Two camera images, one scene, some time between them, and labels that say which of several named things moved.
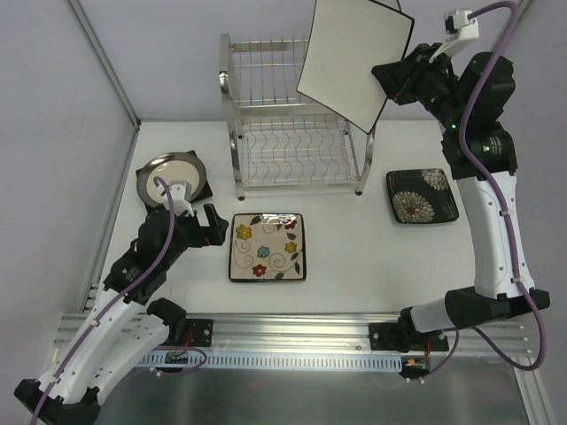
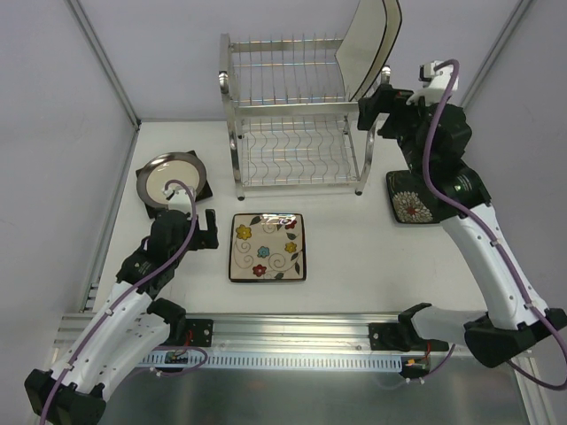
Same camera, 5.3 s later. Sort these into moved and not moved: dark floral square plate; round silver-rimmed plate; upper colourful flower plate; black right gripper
Moved: black right gripper
Not moved: upper colourful flower plate; round silver-rimmed plate; dark floral square plate
